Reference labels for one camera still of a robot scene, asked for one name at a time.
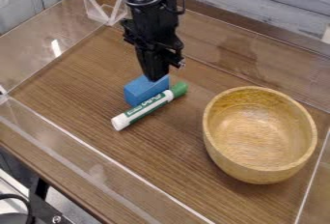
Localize green white marker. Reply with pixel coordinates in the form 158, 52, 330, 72
111, 82, 189, 131

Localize black cable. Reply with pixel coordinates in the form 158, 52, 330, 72
0, 194, 49, 224

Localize blue block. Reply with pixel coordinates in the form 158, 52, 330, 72
125, 75, 170, 106

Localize clear acrylic tray walls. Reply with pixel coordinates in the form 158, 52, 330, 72
0, 0, 330, 224

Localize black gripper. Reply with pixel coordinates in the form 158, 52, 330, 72
121, 0, 186, 81

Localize brown wooden bowl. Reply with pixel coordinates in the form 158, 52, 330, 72
202, 86, 319, 184

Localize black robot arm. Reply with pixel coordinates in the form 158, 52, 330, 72
122, 0, 186, 82

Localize black table leg bracket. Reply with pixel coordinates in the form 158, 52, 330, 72
29, 178, 74, 224

